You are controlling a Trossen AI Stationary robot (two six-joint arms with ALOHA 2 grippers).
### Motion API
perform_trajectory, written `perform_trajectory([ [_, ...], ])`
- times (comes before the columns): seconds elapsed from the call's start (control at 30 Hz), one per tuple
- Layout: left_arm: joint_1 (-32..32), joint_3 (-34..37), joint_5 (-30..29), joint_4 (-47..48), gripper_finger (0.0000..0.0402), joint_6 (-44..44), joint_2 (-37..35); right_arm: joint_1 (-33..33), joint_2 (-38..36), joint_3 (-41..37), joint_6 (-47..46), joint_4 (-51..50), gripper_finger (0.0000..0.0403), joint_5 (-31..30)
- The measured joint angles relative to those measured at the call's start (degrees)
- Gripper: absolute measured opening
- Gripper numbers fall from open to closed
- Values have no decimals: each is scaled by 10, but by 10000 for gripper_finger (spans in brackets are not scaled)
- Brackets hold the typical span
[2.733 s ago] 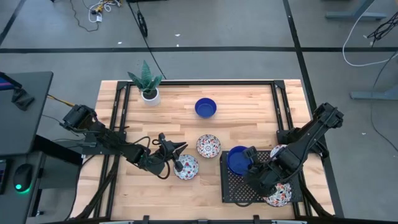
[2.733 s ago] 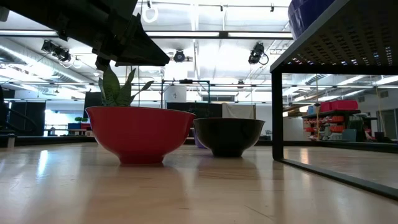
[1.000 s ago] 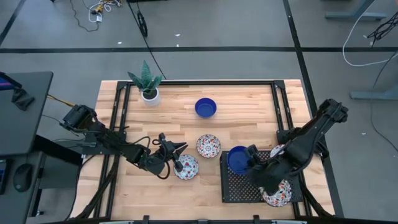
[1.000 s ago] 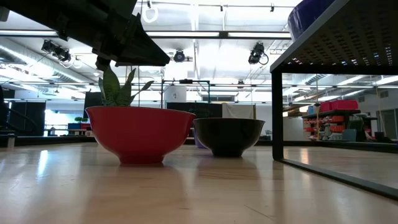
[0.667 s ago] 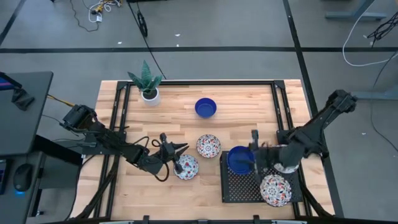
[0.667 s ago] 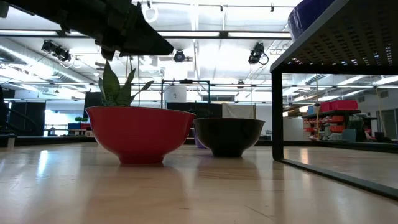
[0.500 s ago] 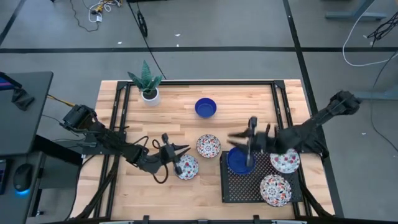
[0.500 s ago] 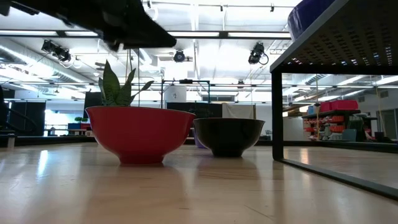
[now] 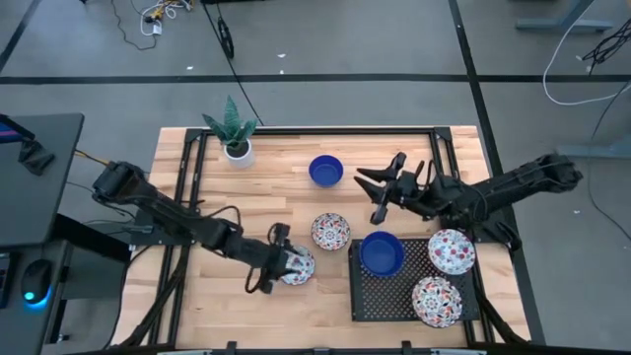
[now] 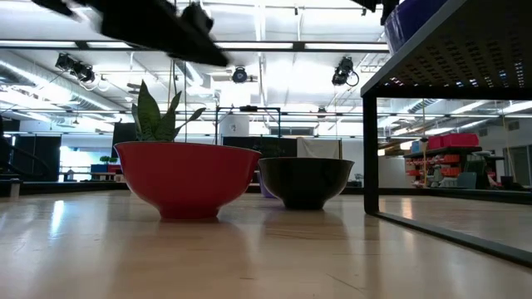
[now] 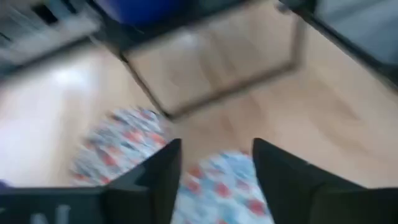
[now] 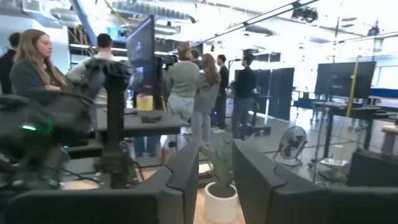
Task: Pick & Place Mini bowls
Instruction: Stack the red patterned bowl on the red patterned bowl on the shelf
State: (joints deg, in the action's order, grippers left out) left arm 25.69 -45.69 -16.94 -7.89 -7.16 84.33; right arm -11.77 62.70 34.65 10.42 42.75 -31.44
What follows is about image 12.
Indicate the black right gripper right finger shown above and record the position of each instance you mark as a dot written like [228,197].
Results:
[264,199]

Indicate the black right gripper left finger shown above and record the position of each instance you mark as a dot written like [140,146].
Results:
[174,202]

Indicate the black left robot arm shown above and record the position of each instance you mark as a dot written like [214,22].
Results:
[115,124]

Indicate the green snake plant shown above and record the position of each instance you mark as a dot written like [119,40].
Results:
[222,165]

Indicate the black floor fan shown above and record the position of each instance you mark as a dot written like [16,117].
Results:
[292,143]

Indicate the black desk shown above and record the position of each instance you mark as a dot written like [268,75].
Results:
[140,126]

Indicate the yellow container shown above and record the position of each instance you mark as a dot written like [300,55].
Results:
[144,102]

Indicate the black room divider panels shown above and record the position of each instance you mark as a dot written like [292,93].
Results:
[281,93]

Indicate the black box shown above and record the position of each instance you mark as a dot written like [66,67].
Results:
[373,169]

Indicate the person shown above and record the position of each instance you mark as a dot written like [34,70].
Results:
[196,56]
[183,81]
[104,43]
[223,84]
[206,93]
[28,81]
[244,84]
[6,71]

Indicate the black work table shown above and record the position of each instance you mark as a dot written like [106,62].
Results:
[357,110]

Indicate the yellow pole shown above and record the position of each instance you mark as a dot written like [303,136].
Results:
[352,90]

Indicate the large black display screen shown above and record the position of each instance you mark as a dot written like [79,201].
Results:
[342,79]

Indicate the black computer monitor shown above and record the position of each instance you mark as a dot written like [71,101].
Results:
[141,53]

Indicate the black ceiling spotlight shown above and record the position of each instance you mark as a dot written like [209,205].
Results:
[304,14]

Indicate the black video camera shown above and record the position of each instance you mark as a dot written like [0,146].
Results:
[168,59]

